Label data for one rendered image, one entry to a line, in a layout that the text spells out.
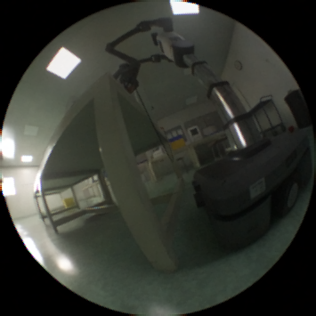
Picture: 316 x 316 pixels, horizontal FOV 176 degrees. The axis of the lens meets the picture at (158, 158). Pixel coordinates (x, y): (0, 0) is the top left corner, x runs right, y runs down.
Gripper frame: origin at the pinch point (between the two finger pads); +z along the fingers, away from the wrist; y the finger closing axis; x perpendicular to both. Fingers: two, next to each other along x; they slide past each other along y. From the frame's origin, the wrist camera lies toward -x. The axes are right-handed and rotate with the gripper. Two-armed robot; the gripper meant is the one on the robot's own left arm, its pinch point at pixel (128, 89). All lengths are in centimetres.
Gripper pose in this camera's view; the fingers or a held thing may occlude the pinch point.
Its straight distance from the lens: 71.9
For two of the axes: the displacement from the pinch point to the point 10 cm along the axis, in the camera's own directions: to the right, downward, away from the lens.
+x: 9.4, 1.5, -3.2
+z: -1.4, 9.9, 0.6
